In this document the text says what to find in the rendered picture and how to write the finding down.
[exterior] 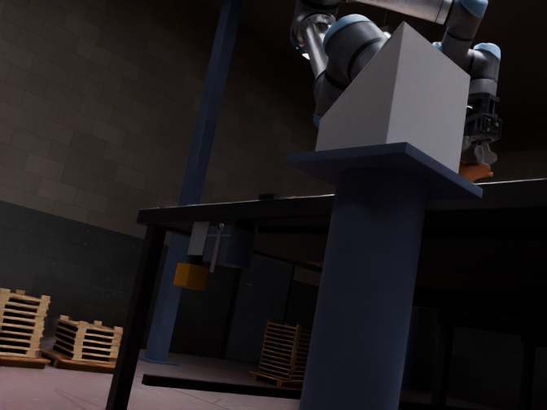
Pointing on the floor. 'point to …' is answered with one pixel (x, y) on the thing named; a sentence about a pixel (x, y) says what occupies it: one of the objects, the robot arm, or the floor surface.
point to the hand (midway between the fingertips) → (466, 170)
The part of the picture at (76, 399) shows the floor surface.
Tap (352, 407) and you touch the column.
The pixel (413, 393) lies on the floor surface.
